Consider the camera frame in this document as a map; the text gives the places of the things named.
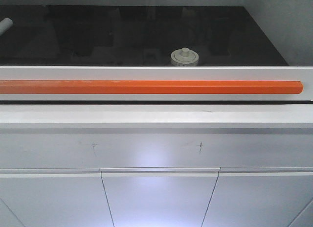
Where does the glass jar with beige lid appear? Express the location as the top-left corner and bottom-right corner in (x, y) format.
(171, 47), (199, 67)

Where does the orange sash handle bar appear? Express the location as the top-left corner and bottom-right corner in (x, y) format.
(0, 80), (304, 94)

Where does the grey pipe in hood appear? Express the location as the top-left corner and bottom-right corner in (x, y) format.
(0, 18), (14, 36)

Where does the white fume hood sash frame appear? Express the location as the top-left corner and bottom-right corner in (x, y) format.
(0, 66), (313, 101)

